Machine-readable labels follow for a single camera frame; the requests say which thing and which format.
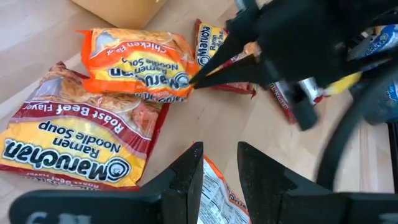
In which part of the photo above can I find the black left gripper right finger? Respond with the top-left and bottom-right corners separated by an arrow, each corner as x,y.
237,141 -> 336,224

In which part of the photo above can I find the yellow plastic bin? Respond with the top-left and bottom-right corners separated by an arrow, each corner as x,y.
70,0 -> 169,30

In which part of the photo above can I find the blue Maruchan ramen pack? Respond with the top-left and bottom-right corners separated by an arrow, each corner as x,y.
349,60 -> 398,126
349,24 -> 398,62

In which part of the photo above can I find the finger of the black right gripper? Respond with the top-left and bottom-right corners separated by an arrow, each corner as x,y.
189,9 -> 261,83
194,57 -> 280,89

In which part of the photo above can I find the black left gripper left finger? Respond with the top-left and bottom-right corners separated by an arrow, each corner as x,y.
138,141 -> 205,224

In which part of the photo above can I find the orange Maruchan ramen pack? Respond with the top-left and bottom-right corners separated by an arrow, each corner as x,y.
76,27 -> 200,104
197,154 -> 252,224

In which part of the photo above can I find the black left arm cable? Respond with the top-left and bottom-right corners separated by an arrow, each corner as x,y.
315,57 -> 398,192

